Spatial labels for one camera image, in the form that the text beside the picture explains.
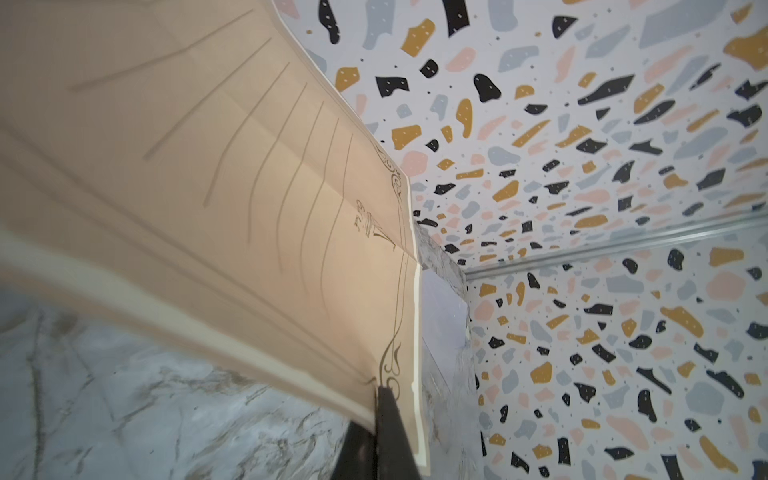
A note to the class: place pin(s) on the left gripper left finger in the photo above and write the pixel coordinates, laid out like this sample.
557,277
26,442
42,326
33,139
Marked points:
357,459

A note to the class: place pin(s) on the beige decorated letter paper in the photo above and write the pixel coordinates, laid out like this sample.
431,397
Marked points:
185,169

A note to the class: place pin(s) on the pale lilac envelope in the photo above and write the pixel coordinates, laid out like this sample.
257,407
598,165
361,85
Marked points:
444,317

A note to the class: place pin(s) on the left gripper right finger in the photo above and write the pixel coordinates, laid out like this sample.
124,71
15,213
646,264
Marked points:
395,460

